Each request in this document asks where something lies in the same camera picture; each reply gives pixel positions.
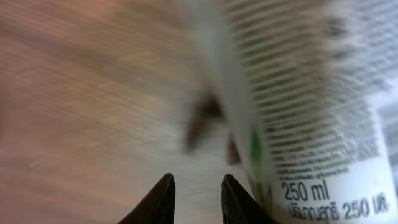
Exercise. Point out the white gold cream tube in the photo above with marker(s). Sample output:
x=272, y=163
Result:
x=309, y=90

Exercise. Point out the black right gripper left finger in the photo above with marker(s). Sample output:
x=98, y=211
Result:
x=157, y=207

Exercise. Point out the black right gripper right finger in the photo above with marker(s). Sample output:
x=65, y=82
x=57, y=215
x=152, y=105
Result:
x=238, y=207

